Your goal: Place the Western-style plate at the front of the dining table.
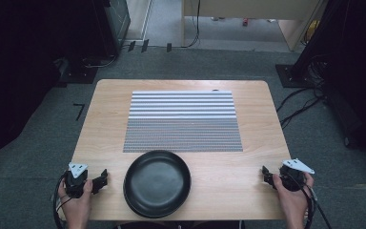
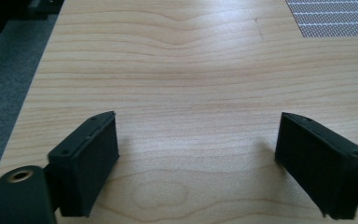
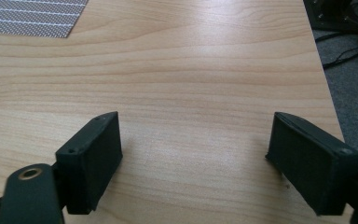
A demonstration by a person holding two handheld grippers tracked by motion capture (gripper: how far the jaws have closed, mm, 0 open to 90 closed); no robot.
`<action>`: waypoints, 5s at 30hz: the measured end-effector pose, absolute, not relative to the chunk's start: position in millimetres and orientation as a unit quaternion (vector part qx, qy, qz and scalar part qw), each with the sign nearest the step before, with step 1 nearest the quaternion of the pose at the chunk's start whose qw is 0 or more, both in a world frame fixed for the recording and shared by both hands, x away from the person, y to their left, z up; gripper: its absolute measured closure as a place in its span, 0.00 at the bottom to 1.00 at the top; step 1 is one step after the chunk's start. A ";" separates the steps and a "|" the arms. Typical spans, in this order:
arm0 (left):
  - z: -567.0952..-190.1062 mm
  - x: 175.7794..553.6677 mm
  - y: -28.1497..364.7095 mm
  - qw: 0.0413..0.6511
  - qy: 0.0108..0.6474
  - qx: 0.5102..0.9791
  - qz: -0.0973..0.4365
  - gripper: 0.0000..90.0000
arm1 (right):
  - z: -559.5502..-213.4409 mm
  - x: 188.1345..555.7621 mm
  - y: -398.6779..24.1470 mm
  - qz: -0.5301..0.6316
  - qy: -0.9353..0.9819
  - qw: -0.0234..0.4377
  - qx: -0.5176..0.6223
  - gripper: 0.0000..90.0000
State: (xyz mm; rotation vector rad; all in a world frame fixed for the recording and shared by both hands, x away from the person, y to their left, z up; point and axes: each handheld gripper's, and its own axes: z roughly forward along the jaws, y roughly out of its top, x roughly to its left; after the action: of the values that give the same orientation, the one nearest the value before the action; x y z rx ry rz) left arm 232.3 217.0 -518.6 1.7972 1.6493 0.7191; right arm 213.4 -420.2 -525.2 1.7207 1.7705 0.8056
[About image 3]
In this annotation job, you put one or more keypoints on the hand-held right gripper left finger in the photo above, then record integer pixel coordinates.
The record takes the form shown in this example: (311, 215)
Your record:
(90, 165)

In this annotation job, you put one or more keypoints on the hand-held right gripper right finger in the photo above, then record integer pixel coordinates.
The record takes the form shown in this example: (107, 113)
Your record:
(310, 168)

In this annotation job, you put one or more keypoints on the black equipment base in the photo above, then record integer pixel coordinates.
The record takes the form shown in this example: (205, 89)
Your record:
(332, 14)

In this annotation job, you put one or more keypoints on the grey striped woven mat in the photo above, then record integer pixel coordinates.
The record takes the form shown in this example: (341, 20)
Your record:
(28, 17)

